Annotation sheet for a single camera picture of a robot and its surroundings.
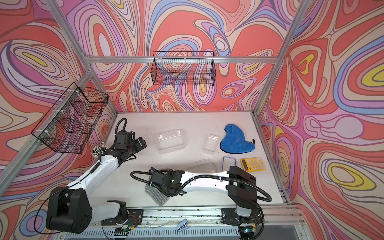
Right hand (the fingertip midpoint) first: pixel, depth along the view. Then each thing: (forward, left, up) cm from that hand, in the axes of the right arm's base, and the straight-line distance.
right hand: (171, 183), depth 78 cm
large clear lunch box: (+31, +3, -5) cm, 32 cm away
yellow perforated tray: (+12, -49, -7) cm, 51 cm away
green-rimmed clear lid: (+12, -20, -6) cm, 24 cm away
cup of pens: (+15, +38, +12) cm, 43 cm away
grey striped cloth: (-4, +9, -7) cm, 12 cm away
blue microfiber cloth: (+28, -40, -4) cm, 49 cm away
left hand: (+22, +18, +5) cm, 29 cm away
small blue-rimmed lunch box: (+15, -34, -8) cm, 37 cm away
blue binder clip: (-17, -6, -6) cm, 20 cm away
